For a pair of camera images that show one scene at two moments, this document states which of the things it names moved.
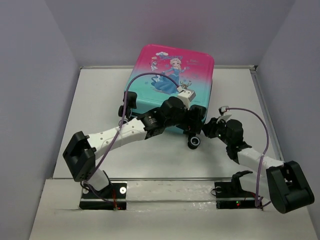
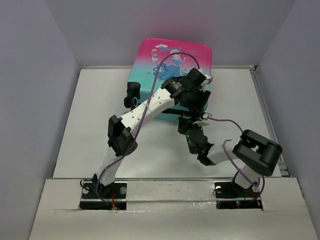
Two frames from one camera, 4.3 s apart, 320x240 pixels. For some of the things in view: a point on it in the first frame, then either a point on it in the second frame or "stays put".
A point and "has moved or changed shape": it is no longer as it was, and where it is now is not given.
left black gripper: [191, 126] → [199, 107]
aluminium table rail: [172, 179] stays put
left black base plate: [113, 197] stays put
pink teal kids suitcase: [159, 73] has moved or changed shape
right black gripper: [209, 127] → [184, 124]
